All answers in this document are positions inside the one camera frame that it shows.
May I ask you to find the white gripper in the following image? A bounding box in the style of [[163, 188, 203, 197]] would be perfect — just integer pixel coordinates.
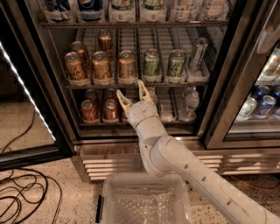
[[116, 80, 167, 144]]

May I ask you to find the orange can lane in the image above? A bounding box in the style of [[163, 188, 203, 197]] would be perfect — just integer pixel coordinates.
[[119, 50, 137, 79], [92, 51, 112, 80], [97, 29, 113, 58]]

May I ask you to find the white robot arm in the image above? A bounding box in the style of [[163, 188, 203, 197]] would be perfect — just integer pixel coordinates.
[[116, 80, 280, 224]]

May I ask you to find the red can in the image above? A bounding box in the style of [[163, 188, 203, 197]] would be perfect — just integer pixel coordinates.
[[104, 88, 117, 101], [80, 100, 99, 122], [103, 99, 118, 120], [84, 89, 99, 104]]

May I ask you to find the green can left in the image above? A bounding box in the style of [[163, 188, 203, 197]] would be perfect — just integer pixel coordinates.
[[143, 48, 160, 77]]

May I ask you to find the green can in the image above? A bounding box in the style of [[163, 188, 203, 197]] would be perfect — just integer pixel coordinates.
[[167, 49, 186, 78], [143, 48, 160, 77]]

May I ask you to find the red can back left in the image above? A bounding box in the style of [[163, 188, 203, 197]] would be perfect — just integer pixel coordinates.
[[84, 89, 99, 104]]

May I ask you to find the red can front left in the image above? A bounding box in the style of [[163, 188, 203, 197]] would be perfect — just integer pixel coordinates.
[[80, 100, 99, 122]]

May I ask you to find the green can right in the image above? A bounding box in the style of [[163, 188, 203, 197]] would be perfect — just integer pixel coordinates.
[[167, 49, 186, 78]]

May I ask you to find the orange can front left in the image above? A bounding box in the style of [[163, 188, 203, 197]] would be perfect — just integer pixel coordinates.
[[65, 52, 88, 81]]

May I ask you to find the orange can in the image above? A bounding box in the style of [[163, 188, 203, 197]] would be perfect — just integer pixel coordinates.
[[65, 52, 88, 81], [70, 41, 91, 74]]

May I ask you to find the orange can behind left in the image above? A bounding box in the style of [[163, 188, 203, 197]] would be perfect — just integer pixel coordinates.
[[70, 41, 91, 74]]

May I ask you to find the slim silver can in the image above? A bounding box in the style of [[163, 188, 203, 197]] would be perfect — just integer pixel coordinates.
[[189, 38, 209, 72]]

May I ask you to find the closed right fridge door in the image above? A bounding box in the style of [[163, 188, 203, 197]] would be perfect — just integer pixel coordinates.
[[199, 0, 280, 151]]

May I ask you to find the open glass fridge door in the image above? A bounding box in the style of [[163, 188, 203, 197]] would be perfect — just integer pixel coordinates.
[[0, 0, 74, 171]]

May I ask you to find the silver can right fridge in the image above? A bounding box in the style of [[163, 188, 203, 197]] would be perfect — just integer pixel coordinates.
[[236, 97, 256, 122]]

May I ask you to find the blue can right fridge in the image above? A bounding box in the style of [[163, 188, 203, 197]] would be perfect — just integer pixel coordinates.
[[254, 94, 276, 119]]

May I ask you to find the clear water bottle left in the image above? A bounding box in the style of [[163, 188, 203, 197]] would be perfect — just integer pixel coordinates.
[[147, 87, 158, 105]]

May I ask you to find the clear water bottle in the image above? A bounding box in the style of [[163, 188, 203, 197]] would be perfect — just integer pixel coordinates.
[[181, 87, 200, 122], [147, 87, 158, 105]]

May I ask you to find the clear water bottle right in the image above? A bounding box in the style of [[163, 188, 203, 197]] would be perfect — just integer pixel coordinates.
[[181, 87, 200, 122]]

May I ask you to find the green label bottle left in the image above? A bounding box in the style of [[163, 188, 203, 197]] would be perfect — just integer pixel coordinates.
[[108, 0, 136, 23]]

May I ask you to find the green label bottle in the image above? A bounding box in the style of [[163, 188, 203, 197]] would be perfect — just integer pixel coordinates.
[[140, 0, 166, 22], [108, 0, 136, 23]]

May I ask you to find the green label bottle right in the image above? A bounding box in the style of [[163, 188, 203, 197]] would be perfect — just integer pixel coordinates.
[[140, 0, 166, 22]]

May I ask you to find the clear plastic bin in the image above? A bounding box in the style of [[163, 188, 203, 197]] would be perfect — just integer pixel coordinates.
[[95, 172, 192, 224]]

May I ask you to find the blue pepsi bottle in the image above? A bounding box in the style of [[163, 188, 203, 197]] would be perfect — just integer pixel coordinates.
[[77, 0, 103, 22], [45, 0, 71, 23]]

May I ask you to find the white label bottle left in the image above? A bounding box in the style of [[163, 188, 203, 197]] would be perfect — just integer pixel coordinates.
[[170, 0, 198, 22]]

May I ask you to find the white label bottle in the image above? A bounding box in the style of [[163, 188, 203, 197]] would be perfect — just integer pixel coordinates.
[[199, 0, 226, 21], [170, 0, 198, 22]]

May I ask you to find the blue pepsi bottle left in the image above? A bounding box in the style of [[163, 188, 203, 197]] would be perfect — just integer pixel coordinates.
[[45, 0, 71, 23]]

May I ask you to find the white label bottle right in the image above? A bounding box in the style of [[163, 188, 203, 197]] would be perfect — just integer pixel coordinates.
[[199, 0, 226, 21]]

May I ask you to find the black cable on floor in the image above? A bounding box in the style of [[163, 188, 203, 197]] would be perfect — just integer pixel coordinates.
[[0, 110, 64, 224]]

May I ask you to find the orange cable on floor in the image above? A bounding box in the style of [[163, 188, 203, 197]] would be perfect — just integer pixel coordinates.
[[227, 174, 280, 193]]

